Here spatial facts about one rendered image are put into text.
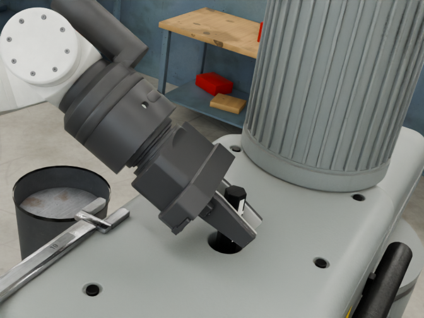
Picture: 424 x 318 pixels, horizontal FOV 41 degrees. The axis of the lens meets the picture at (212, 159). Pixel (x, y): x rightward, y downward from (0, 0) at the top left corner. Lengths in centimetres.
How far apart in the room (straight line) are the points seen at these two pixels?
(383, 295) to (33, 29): 48
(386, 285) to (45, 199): 248
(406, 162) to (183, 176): 71
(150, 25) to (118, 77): 530
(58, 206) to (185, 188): 252
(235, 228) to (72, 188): 262
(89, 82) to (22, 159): 387
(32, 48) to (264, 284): 30
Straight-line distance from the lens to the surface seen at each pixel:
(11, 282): 52
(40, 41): 51
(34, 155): 443
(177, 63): 573
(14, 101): 61
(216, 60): 549
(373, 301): 70
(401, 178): 111
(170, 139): 53
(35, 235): 283
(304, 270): 57
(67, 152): 447
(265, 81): 70
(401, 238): 129
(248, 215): 57
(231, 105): 486
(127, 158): 52
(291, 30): 65
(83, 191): 312
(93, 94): 52
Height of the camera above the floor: 225
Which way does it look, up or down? 30 degrees down
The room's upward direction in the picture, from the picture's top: 9 degrees clockwise
